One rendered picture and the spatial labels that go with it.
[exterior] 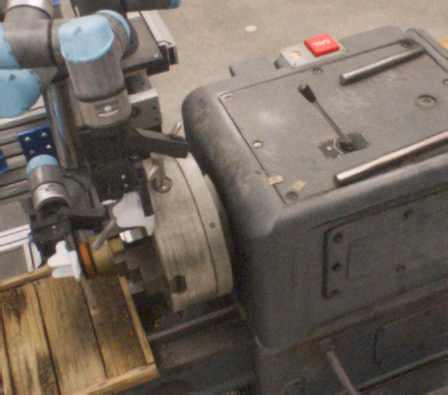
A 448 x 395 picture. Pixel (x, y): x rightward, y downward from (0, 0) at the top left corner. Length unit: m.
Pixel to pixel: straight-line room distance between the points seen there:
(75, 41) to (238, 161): 0.45
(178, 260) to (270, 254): 0.17
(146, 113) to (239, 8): 2.53
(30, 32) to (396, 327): 1.04
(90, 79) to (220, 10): 3.23
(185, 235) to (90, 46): 0.44
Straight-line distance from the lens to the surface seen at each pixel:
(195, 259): 1.33
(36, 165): 1.64
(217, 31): 4.05
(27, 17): 1.18
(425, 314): 1.71
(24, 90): 1.39
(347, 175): 1.28
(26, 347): 1.61
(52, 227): 1.49
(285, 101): 1.47
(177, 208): 1.32
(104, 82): 1.04
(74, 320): 1.62
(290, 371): 1.65
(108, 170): 1.09
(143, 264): 1.38
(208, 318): 1.59
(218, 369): 1.63
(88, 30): 1.02
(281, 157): 1.34
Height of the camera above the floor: 2.16
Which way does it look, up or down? 44 degrees down
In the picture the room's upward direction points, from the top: 7 degrees counter-clockwise
